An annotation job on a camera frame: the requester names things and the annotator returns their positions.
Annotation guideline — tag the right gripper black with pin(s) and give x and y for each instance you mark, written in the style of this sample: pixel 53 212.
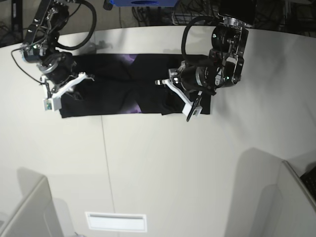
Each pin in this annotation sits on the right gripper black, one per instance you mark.
pixel 59 74

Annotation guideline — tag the black T-shirt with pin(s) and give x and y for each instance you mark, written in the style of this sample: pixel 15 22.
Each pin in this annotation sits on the black T-shirt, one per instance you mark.
pixel 123 84

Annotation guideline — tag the right grey partition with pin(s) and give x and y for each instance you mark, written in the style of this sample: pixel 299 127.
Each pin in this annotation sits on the right grey partition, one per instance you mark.
pixel 270 198

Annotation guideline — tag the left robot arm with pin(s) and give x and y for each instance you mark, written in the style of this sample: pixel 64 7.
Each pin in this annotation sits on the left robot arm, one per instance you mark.
pixel 223 66

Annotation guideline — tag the left grey partition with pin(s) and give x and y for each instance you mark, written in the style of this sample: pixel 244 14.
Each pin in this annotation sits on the left grey partition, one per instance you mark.
pixel 35 215

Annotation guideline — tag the grey partition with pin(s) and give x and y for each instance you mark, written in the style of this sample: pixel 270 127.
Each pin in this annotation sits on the grey partition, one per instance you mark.
pixel 35 215
pixel 270 198

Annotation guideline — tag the black keyboard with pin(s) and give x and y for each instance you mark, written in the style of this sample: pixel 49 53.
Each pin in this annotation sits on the black keyboard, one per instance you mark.
pixel 309 180

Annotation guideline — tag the blue box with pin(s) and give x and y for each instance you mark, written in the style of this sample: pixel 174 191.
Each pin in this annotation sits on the blue box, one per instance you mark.
pixel 150 3

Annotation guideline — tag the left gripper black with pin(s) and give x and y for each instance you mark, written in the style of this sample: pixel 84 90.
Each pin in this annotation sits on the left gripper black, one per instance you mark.
pixel 175 84

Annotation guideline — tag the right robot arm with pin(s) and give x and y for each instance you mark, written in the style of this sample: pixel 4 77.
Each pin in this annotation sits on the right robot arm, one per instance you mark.
pixel 41 46

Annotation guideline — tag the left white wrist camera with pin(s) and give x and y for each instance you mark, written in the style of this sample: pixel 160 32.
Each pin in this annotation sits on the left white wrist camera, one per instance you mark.
pixel 191 109

